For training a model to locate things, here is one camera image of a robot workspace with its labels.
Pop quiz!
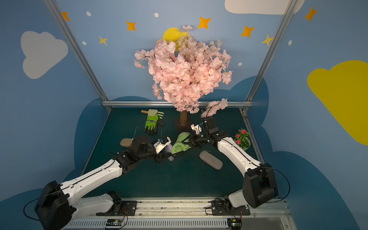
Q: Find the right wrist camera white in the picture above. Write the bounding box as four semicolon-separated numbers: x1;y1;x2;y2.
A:
190;124;202;135

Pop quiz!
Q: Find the left controller board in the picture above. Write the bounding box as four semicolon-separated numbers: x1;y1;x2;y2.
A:
105;218;124;228

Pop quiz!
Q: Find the pink cherry blossom tree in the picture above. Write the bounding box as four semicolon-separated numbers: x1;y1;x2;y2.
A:
134;25;232;114

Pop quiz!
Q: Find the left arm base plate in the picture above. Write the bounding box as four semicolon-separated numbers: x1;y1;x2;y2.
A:
96;200;138;216

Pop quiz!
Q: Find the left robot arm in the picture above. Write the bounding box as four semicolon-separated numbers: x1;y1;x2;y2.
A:
34;136;171;230

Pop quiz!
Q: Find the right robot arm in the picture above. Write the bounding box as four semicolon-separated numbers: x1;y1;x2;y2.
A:
182;117;279;208

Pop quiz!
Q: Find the green grey microfiber cloth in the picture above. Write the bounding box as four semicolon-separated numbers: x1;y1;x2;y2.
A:
172;132;191;155

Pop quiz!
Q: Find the grey eyeglass case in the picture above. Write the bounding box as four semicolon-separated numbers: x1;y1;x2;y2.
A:
199;151;223;170

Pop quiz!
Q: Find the tan eyeglass case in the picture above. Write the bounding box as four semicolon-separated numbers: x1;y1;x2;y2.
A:
120;138;133;148

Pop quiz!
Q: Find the left aluminium frame post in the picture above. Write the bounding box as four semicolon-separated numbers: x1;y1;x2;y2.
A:
44;0;108;102

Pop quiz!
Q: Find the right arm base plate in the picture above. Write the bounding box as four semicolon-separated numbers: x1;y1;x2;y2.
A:
209;198;251;217

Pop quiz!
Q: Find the right controller board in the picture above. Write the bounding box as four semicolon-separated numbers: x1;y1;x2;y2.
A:
227;218;242;230

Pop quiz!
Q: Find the controller board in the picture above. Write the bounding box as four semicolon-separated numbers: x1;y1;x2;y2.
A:
227;218;242;230
105;218;124;228

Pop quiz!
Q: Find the purple eyeglass case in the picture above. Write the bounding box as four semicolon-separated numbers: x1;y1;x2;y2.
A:
164;144;175;162

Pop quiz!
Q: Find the small pink flower pot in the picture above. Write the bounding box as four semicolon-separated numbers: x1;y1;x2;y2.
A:
234;129;251;151

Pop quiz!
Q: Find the right aluminium frame post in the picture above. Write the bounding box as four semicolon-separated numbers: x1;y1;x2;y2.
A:
241;0;304;115

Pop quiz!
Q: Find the aluminium frame post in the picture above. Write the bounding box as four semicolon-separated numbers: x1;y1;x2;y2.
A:
44;0;108;102
241;0;304;115

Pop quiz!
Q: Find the brown tree base plate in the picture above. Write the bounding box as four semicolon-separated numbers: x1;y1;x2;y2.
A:
174;119;193;132

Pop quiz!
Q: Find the green black work glove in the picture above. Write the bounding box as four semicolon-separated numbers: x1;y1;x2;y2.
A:
145;115;164;135

